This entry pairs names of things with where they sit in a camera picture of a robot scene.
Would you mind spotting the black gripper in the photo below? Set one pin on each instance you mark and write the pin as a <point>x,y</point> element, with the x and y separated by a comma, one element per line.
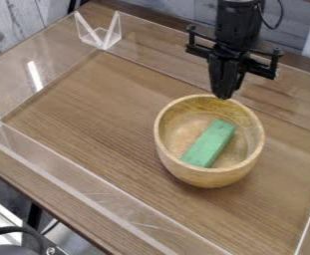
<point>228,63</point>

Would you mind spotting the green rectangular block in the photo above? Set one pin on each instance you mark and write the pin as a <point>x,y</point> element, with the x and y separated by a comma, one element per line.
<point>210,144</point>

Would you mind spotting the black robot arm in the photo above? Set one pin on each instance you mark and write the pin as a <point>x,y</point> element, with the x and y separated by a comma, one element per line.
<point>238,25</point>

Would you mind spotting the wooden brown bowl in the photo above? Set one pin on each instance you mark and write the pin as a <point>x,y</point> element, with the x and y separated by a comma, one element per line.
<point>180,122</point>

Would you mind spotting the black table leg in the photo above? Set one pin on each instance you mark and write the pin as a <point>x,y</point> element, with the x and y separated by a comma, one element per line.
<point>34,214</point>

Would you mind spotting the clear acrylic corner bracket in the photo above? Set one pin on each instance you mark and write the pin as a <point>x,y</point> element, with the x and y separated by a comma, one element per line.
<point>99,38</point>

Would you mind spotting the clear acrylic barrier wall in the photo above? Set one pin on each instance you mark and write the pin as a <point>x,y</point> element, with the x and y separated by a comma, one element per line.
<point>77,109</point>

